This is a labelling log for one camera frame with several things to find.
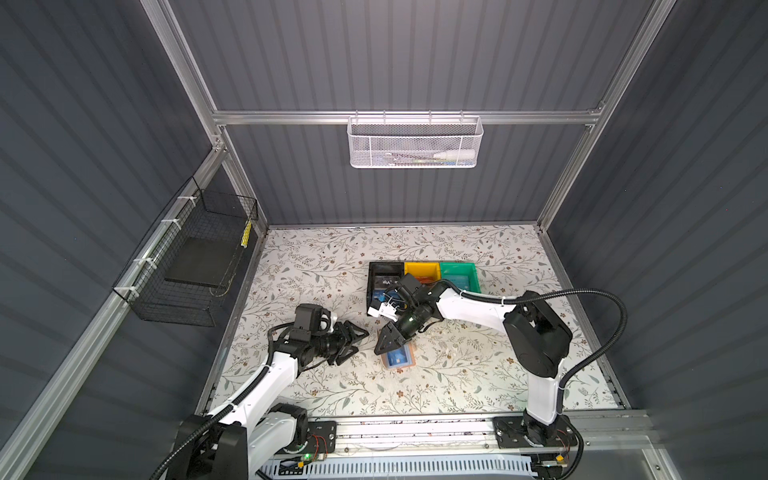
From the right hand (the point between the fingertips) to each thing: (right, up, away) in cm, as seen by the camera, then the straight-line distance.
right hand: (383, 353), depth 80 cm
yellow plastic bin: (+14, +21, +19) cm, 32 cm away
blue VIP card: (+5, -3, +6) cm, 8 cm away
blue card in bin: (-1, +14, +14) cm, 20 cm away
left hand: (-5, +3, +1) cm, 6 cm away
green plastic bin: (+28, +20, +24) cm, 42 cm away
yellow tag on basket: (-39, +33, +3) cm, 51 cm away
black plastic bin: (-1, +18, +21) cm, 28 cm away
